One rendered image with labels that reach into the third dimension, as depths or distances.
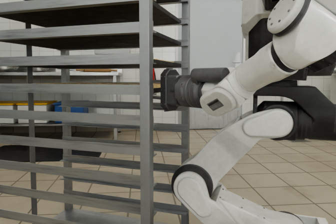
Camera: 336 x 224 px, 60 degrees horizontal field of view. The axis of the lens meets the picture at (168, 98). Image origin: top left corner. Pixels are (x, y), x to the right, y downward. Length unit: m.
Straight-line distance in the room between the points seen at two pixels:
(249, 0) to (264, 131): 0.39
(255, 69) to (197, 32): 4.04
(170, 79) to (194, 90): 0.11
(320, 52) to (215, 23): 4.18
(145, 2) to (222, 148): 0.51
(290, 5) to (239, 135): 0.51
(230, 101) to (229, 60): 4.06
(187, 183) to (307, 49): 0.61
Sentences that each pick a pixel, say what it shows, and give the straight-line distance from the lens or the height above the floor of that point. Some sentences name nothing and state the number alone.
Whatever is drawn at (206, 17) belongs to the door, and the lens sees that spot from 4.67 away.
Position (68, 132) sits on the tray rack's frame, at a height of 0.55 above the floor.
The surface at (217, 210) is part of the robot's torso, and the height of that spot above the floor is 0.39.
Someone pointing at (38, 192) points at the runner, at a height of 0.43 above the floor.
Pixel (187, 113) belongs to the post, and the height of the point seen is 0.66.
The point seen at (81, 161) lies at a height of 0.41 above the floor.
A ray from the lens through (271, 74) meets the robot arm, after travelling 0.57.
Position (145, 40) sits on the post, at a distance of 0.82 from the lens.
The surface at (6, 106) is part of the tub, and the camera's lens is 4.18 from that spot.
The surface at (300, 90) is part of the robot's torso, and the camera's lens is 0.94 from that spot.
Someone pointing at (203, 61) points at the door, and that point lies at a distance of 4.58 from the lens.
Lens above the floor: 0.82
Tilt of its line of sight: 4 degrees down
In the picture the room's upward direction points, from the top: straight up
